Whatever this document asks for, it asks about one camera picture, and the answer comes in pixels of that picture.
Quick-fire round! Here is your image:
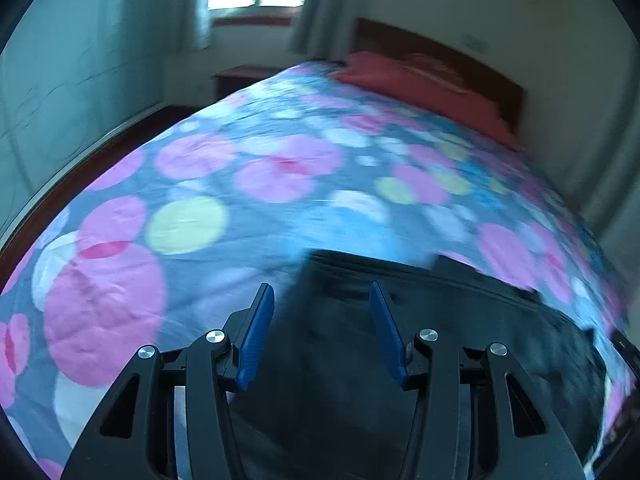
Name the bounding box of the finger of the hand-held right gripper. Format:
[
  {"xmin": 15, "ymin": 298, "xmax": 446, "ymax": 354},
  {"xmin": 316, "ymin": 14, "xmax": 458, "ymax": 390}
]
[{"xmin": 610, "ymin": 329, "xmax": 640, "ymax": 367}]

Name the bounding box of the grey curtain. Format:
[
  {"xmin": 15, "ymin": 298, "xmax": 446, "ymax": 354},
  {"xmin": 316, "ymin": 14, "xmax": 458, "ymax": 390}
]
[{"xmin": 286, "ymin": 0, "xmax": 353, "ymax": 62}]

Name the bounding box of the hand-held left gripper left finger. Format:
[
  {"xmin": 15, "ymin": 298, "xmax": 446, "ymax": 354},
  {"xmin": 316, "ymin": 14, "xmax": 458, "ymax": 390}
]
[{"xmin": 60, "ymin": 283, "xmax": 276, "ymax": 480}]

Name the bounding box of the white sheer curtain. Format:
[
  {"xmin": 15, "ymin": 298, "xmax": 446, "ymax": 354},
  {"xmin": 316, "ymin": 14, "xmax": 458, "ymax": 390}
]
[{"xmin": 191, "ymin": 0, "xmax": 217, "ymax": 51}]

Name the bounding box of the wooden nightstand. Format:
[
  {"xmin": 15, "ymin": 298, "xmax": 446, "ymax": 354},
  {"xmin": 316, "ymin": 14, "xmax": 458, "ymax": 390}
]
[{"xmin": 212, "ymin": 65, "xmax": 284, "ymax": 102}]

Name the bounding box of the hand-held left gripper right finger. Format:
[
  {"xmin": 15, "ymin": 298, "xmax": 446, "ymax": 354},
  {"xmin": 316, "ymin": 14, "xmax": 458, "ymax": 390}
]
[{"xmin": 368, "ymin": 281, "xmax": 586, "ymax": 480}]

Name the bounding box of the wooden headboard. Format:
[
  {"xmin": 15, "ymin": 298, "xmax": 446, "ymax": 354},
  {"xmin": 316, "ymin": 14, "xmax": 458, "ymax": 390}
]
[{"xmin": 352, "ymin": 16, "xmax": 527, "ymax": 133}]

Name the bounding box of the red pillow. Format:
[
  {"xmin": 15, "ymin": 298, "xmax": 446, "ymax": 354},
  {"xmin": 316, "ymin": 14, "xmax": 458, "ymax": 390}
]
[{"xmin": 332, "ymin": 51, "xmax": 523, "ymax": 151}]

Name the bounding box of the black quilted jacket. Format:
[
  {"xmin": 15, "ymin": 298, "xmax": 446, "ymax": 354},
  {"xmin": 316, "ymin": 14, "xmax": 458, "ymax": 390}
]
[{"xmin": 220, "ymin": 249, "xmax": 608, "ymax": 480}]

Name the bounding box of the wooden window sill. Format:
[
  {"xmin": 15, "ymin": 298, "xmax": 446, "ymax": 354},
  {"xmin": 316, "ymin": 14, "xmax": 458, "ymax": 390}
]
[{"xmin": 212, "ymin": 14, "xmax": 294, "ymax": 28}]

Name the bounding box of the polka dot bedspread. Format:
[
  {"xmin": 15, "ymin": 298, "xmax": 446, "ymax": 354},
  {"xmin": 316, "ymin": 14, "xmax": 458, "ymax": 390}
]
[{"xmin": 0, "ymin": 60, "xmax": 636, "ymax": 480}]

